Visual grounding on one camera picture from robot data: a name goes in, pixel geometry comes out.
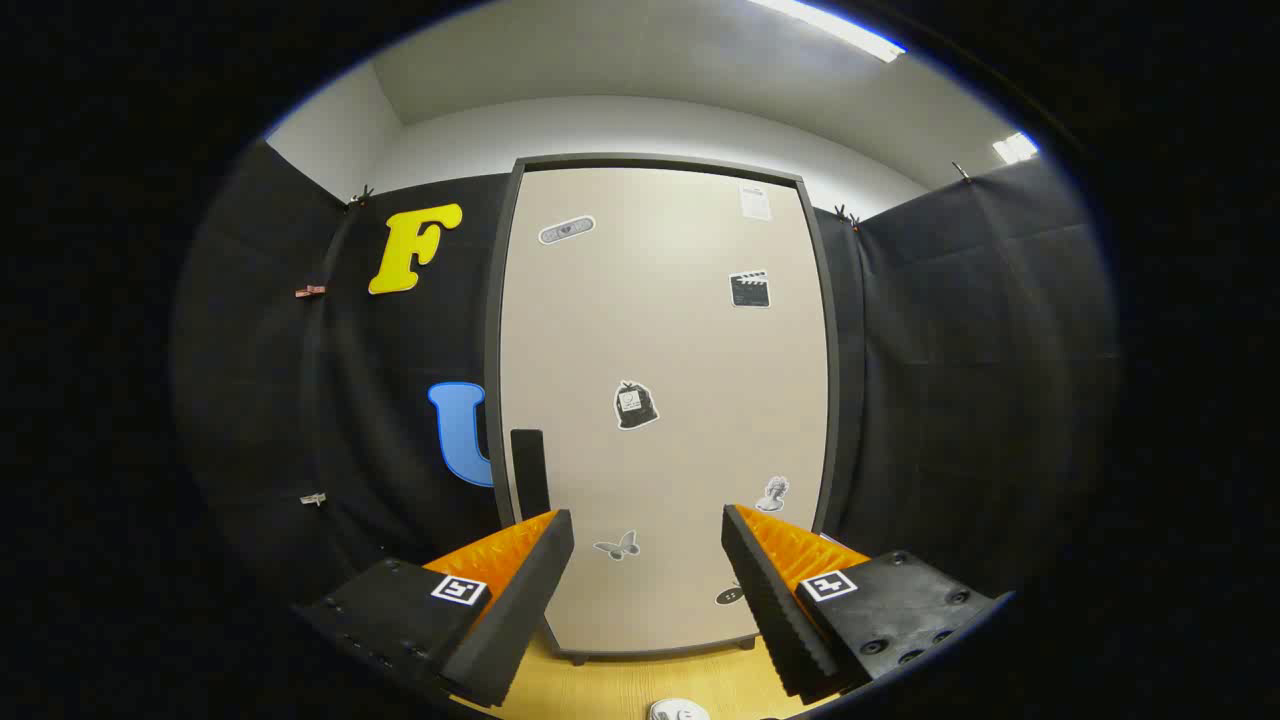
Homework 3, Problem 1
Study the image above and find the black backdrop cloth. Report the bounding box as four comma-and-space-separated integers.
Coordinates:
175, 140, 1119, 611

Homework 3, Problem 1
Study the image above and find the beige shoe cabinet door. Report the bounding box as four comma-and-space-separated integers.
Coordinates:
498, 166, 831, 656

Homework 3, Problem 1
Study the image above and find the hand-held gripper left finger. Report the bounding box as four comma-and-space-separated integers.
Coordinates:
295, 508, 576, 709

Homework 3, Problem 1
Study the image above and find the long ceiling light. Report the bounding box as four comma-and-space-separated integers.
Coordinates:
750, 0, 907, 64

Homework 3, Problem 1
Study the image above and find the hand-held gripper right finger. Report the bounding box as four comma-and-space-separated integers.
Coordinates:
721, 504, 1001, 703

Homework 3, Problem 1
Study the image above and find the dark grey shoe cabinet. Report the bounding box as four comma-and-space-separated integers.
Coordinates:
483, 153, 843, 666

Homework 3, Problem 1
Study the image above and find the black door handle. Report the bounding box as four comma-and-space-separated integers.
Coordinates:
510, 429, 552, 523

